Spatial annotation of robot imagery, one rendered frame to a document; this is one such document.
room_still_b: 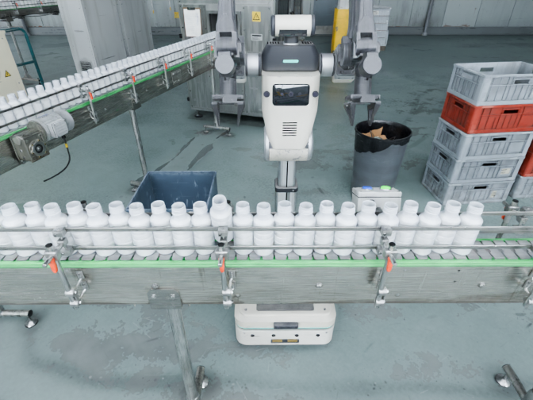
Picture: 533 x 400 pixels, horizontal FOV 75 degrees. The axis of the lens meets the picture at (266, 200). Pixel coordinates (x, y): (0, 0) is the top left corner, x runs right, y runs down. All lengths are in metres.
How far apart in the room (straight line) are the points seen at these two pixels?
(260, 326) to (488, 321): 1.36
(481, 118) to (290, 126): 1.96
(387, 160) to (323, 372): 1.70
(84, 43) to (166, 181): 5.34
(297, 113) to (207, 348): 1.33
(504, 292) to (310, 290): 0.60
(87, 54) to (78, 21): 0.49
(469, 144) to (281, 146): 2.00
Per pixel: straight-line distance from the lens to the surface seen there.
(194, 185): 1.66
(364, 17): 1.29
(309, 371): 1.99
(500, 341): 2.44
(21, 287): 1.33
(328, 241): 1.03
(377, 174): 3.01
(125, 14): 7.49
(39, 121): 2.28
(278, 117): 1.45
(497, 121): 3.26
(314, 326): 1.90
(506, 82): 3.15
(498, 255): 1.26
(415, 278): 1.17
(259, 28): 4.48
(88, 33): 6.75
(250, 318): 1.86
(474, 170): 3.38
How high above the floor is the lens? 1.70
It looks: 33 degrees down
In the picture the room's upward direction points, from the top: straight up
